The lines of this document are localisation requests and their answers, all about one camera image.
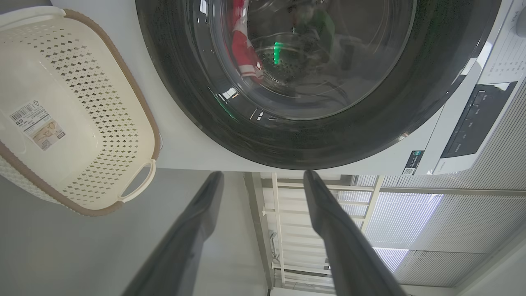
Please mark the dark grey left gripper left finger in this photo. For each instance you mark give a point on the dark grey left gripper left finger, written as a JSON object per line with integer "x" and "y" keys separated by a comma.
{"x": 181, "y": 238}

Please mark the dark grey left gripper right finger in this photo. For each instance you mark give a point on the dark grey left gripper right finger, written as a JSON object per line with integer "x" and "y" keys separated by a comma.
{"x": 345, "y": 242}

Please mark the cream perforated laundry basket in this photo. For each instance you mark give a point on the cream perforated laundry basket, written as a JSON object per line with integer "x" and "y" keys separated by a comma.
{"x": 61, "y": 102}

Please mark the red and white garment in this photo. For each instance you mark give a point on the red and white garment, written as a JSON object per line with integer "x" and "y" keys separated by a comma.
{"x": 244, "y": 53}

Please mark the washing machine glass door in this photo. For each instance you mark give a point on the washing machine glass door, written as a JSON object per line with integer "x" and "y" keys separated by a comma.
{"x": 312, "y": 139}

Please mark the white front-load washing machine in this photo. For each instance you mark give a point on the white front-load washing machine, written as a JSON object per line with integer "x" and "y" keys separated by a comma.
{"x": 193, "y": 144}

